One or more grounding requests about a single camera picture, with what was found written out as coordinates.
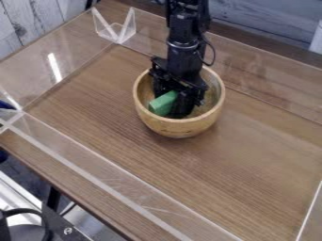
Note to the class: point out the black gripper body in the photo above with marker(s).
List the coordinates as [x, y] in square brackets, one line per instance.
[182, 65]

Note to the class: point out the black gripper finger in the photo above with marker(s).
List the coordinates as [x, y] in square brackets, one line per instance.
[188, 98]
[160, 83]

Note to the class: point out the green rectangular block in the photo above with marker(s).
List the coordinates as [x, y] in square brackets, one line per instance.
[162, 104]

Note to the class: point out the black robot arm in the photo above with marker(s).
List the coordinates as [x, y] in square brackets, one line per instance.
[187, 19]

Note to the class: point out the brown wooden bowl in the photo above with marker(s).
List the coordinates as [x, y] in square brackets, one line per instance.
[202, 117]

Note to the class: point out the black table leg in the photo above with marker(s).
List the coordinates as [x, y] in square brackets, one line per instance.
[53, 199]

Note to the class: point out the clear acrylic corner bracket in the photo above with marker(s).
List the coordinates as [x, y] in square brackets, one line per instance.
[118, 33]

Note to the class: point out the clear acrylic front wall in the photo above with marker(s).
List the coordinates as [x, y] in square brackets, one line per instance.
[91, 133]

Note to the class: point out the black metal bracket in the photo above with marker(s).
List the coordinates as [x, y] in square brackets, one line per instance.
[63, 230]

